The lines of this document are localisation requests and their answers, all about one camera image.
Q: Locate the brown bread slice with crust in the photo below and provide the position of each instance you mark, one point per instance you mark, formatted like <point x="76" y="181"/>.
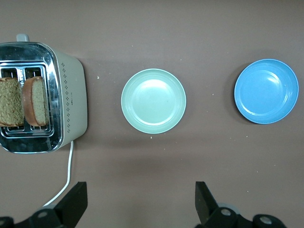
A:
<point x="38" y="102"/>

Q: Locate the blue plate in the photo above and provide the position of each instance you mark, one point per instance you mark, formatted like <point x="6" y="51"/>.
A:
<point x="266" y="91"/>

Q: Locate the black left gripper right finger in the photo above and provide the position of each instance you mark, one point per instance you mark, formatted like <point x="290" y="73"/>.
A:
<point x="209" y="209"/>

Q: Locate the light green plate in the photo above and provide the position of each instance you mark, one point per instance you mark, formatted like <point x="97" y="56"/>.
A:
<point x="153" y="101"/>

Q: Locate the beige and chrome toaster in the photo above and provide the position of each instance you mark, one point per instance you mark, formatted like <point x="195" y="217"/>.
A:
<point x="71" y="95"/>

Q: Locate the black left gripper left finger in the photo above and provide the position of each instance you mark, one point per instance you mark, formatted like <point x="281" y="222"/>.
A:
<point x="69" y="209"/>

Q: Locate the seeded brown bread slice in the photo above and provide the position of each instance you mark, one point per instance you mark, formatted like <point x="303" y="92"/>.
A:
<point x="9" y="102"/>

